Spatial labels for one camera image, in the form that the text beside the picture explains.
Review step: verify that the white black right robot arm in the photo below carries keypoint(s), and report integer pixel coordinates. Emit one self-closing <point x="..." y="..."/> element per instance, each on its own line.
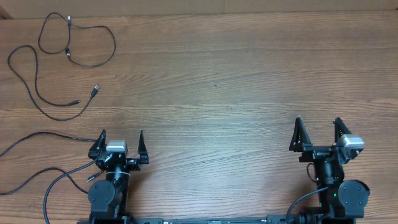
<point x="340" y="200"/>

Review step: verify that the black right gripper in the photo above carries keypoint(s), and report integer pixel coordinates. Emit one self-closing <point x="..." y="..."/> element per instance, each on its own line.
<point x="314" y="152"/>

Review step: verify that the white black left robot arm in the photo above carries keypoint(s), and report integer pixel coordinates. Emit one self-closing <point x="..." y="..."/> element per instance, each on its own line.
<point x="108" y="197"/>

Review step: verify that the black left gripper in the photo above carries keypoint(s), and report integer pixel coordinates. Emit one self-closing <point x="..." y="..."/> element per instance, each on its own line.
<point x="134" y="164"/>

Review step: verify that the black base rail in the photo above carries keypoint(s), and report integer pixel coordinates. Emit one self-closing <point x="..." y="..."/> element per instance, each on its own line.
<point x="270" y="219"/>

